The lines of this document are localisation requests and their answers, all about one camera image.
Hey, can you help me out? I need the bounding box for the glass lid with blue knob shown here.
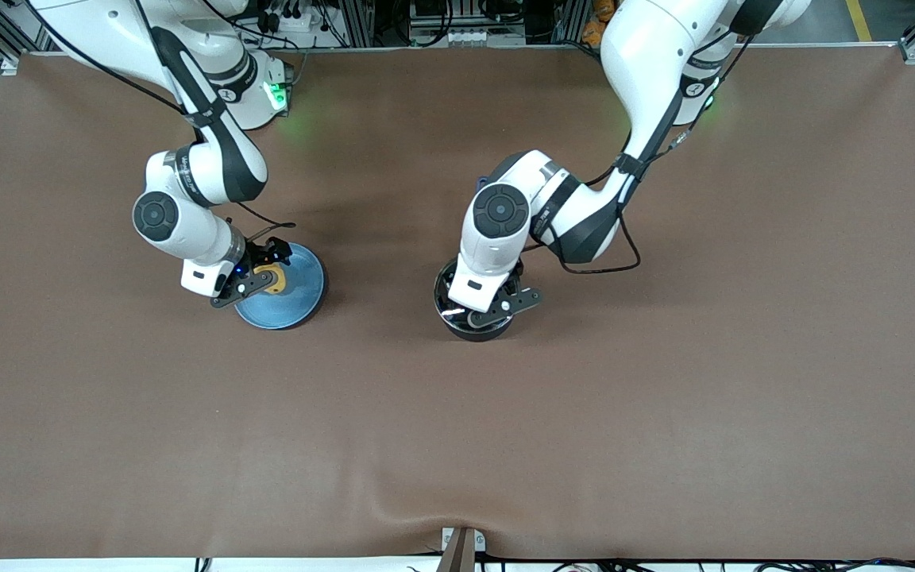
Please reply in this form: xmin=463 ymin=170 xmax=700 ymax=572
xmin=434 ymin=257 xmax=522 ymax=331

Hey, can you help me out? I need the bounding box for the blue round plate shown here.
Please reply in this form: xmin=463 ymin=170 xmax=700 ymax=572
xmin=233 ymin=242 xmax=328 ymax=331

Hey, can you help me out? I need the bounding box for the brown table cover cloth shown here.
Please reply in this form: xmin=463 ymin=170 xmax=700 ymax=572
xmin=0 ymin=44 xmax=915 ymax=562

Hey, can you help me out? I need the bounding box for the white power strip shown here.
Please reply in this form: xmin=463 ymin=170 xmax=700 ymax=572
xmin=255 ymin=0 xmax=325 ymax=34

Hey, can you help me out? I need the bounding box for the white terminal block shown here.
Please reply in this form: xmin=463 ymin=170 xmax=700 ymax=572
xmin=408 ymin=27 xmax=492 ymax=47

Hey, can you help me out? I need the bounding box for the pile of orange objects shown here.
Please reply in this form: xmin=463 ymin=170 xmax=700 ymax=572
xmin=581 ymin=0 xmax=619 ymax=45

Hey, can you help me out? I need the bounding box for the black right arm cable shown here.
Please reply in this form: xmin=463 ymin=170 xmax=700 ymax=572
xmin=29 ymin=0 xmax=298 ymax=244

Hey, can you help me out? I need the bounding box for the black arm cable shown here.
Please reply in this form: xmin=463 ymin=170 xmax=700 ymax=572
xmin=532 ymin=32 xmax=754 ymax=276
xmin=29 ymin=0 xmax=298 ymax=244

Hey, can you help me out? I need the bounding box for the dark pot with blue handle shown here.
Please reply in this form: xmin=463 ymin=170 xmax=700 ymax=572
xmin=433 ymin=256 xmax=523 ymax=343

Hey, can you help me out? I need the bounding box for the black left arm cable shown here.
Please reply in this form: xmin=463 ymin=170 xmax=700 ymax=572
xmin=532 ymin=32 xmax=754 ymax=276

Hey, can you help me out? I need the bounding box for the metal table edge bracket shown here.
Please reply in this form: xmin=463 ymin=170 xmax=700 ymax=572
xmin=441 ymin=526 xmax=487 ymax=554

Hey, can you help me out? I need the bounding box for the brown camera pole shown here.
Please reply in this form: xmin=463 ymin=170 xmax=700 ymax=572
xmin=434 ymin=528 xmax=477 ymax=572

